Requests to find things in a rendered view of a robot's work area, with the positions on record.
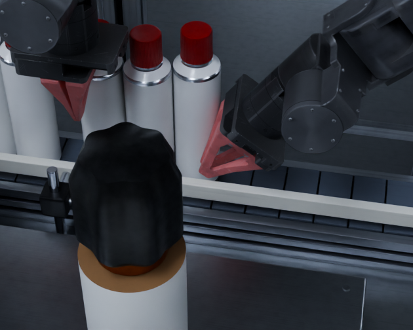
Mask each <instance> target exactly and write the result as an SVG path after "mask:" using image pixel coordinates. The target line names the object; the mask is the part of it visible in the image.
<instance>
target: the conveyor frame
mask: <svg viewBox="0 0 413 330"><path fill-rule="evenodd" d="M58 133H59V137H63V138H67V141H68V139H69V138H72V139H82V140H83V134H81V133H75V132H66V131H60V130H59V131H58ZM281 166H287V171H286V172H287V173H288V168H289V167H295V168H304V169H310V170H319V171H320V174H319V177H321V172H322V171H325V172H334V173H340V174H349V175H353V180H352V181H354V177H355V175H359V176H365V177H375V178H380V179H386V185H385V186H387V180H388V179H390V180H395V181H405V182H410V183H413V176H410V175H401V174H391V173H385V172H375V171H370V170H360V169H355V168H345V167H339V166H329V165H324V164H314V163H308V162H299V161H293V160H284V163H283V164H281ZM42 190H43V186H37V185H28V184H23V183H14V182H9V181H0V216H5V217H13V218H19V219H27V220H32V221H41V222H46V223H55V222H54V217H51V216H46V215H43V214H42V213H41V205H40V201H39V196H40V194H41V192H42ZM183 224H184V233H183V237H184V240H185V242H188V243H193V244H202V245H207V246H216V247H221V248H229V249H238V250H243V251H252V252H257V253H266V254H271V255H280V256H285V257H293V258H299V259H307V260H312V261H320V262H326V263H334V264H339V265H348V266H357V267H362V268H371V269H376V270H384V271H390V272H398V273H403V274H412V275H413V237H408V236H399V235H394V234H385V233H380V232H370V231H365V230H356V229H347V228H342V227H333V226H328V225H318V224H313V223H304V222H299V221H290V220H285V219H276V218H270V217H261V216H256V215H247V214H241V213H233V212H228V211H218V210H210V209H204V208H195V207H189V206H183Z"/></svg>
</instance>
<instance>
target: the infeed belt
mask: <svg viewBox="0 0 413 330"><path fill-rule="evenodd" d="M59 138H60V146H61V152H62V161H67V162H76V160H77V157H78V156H79V152H80V150H81V148H82V146H83V144H84V141H83V140H82V139H72V138H69V139H68V141H67V138H66V137H59ZM286 171H287V166H279V167H278V168H277V169H276V170H270V171H268V172H267V171H265V170H264V169H262V170H250V171H243V172H233V173H229V174H224V175H220V177H219V180H218V181H219V182H224V183H234V184H239V185H248V186H254V187H263V188H268V189H278V190H284V191H293V192H298V193H307V194H317V195H322V196H331V197H337V198H346V199H352V200H361V201H367V202H376V203H381V204H391V205H396V206H406V207H411V208H413V183H410V182H405V181H395V180H390V179H388V180H387V186H385V185H386V179H380V178H375V177H365V176H359V175H355V177H354V181H352V180H353V175H349V174H340V173H334V172H325V171H322V172H321V177H319V174H320V171H319V170H310V169H304V168H295V167H289V168H288V173H287V172H286ZM0 181H9V182H14V183H23V184H28V185H37V186H43V187H44V186H45V183H46V181H48V178H47V177H37V176H32V175H23V174H14V173H8V172H0ZM183 206H189V207H195V208H204V209H210V210H218V211H228V212H233V213H241V214H247V215H256V216H261V217H270V218H276V219H285V220H290V221H299V222H304V223H313V224H318V225H328V226H333V227H342V228H347V229H356V230H365V231H370V232H380V233H385V234H394V235H399V236H408V237H413V228H412V227H403V226H398V225H388V224H383V223H374V222H369V221H360V220H354V219H345V218H340V217H331V216H325V215H316V214H311V213H302V212H296V211H287V210H278V209H273V208H264V207H259V206H249V205H244V204H235V203H230V202H221V201H215V200H206V199H201V198H192V197H186V196H183Z"/></svg>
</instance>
